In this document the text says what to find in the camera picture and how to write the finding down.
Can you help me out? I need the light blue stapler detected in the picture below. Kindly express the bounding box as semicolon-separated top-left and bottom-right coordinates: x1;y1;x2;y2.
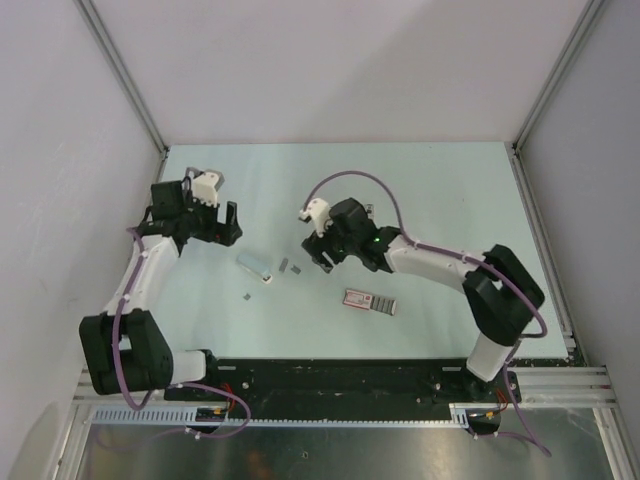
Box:
237;253;273;285

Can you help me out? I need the grey slotted cable duct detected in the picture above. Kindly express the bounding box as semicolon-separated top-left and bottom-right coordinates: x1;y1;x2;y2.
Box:
90;403;471;429

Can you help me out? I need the aluminium corner post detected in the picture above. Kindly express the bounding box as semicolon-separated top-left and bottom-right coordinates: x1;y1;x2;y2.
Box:
74;0;168;154
512;0;610;152

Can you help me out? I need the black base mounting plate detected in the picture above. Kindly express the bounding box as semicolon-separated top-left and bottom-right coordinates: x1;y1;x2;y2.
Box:
163;357;524;407

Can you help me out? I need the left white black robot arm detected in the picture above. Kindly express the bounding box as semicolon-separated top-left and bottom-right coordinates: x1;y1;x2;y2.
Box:
79;167;242;400

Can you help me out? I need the aluminium front frame rail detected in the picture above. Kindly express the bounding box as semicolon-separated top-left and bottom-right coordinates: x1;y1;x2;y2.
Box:
72;367;617;408

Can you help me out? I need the purple cable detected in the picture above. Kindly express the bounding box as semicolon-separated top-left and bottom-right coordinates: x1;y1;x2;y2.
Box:
302;170;554;459
94;227;253;446

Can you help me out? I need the right aluminium corner post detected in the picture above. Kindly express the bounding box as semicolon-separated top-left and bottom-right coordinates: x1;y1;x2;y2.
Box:
512;0;610;152

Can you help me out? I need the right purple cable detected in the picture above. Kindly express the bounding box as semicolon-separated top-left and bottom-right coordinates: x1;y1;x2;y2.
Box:
302;170;554;459

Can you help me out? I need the right aluminium side rail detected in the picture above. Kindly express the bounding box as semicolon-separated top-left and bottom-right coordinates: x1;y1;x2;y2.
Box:
504;142;591;366

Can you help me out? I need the left aluminium corner post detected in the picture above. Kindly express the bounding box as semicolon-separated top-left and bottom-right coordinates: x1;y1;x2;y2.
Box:
74;0;168;154

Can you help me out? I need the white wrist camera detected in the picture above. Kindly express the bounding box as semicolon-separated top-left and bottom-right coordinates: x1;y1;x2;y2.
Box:
186;167;225;208
298;198;332;238

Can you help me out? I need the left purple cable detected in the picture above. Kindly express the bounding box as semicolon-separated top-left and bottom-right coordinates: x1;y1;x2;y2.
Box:
94;227;253;446

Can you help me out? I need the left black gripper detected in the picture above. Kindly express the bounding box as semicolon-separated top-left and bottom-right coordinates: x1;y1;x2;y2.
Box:
180;190;242;247

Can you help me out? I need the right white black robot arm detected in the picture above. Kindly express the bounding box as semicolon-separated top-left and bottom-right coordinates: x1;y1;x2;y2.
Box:
299;198;545;401

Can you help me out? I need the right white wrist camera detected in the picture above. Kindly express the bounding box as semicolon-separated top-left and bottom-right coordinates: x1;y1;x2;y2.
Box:
298;198;332;238

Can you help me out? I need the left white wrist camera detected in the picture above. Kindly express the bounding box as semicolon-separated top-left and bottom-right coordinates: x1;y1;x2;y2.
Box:
186;167;225;208

